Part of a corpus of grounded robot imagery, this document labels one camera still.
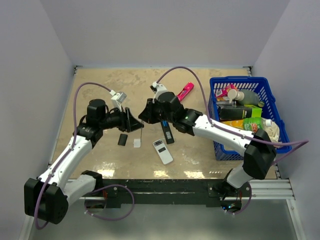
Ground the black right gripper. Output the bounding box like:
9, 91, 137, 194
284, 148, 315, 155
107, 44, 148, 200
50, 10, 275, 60
140, 97, 176, 124

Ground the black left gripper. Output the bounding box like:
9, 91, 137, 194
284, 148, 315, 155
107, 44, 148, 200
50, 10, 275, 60
99, 105, 144, 133

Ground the black battery cover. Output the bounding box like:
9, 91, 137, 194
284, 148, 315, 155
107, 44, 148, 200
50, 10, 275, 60
117, 133, 128, 146

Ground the white battery cover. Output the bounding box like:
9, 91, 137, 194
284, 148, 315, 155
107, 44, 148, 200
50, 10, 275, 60
133, 138, 141, 148

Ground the black remote control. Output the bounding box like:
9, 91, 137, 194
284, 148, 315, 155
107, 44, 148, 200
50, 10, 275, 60
161, 121, 175, 145

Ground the white remote control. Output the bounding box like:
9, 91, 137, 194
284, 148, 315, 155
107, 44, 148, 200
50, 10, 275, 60
152, 139, 174, 165

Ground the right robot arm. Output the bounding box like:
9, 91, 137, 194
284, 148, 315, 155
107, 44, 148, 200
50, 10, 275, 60
138, 91, 277, 197

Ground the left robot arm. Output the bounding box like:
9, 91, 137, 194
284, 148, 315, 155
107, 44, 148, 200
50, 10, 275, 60
24, 99, 144, 225

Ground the black green carton box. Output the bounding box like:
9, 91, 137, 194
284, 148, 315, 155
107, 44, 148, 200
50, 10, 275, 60
217, 104, 263, 121

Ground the pink snack box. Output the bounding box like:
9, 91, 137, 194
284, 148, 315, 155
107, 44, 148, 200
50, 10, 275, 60
215, 83, 238, 98

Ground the grey bottle beige cap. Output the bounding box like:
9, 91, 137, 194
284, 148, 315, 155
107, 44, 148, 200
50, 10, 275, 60
227, 89, 265, 108

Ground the orange juice bottle green label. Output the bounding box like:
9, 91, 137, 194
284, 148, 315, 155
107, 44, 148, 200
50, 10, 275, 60
222, 117, 273, 133

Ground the blue plastic basket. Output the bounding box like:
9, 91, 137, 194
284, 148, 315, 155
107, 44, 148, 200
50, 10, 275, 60
207, 76, 293, 161

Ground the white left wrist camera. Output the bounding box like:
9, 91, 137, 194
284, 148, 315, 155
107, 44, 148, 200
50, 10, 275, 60
109, 90, 127, 112

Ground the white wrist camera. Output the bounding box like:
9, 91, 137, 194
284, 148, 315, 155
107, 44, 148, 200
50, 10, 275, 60
109, 90, 127, 112
150, 82, 168, 101

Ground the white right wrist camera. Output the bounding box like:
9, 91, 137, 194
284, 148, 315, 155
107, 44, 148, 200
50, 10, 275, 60
150, 82, 168, 101

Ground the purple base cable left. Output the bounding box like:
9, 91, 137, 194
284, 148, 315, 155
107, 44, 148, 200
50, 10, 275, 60
84, 184, 136, 222

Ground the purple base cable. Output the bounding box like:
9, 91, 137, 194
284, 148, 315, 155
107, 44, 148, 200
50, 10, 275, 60
84, 184, 136, 222
224, 182, 253, 216

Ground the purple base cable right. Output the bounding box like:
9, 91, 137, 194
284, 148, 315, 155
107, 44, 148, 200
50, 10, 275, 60
224, 182, 253, 216

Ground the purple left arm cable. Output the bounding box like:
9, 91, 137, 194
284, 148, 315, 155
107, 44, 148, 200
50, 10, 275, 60
34, 82, 113, 230

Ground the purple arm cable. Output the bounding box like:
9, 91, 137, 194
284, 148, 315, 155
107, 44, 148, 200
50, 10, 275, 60
156, 65, 310, 166
34, 82, 113, 230

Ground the aluminium frame rail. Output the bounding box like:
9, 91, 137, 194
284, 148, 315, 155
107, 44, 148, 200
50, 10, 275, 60
68, 179, 294, 200

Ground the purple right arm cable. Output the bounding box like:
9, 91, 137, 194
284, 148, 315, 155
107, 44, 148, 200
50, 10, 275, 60
156, 65, 310, 166

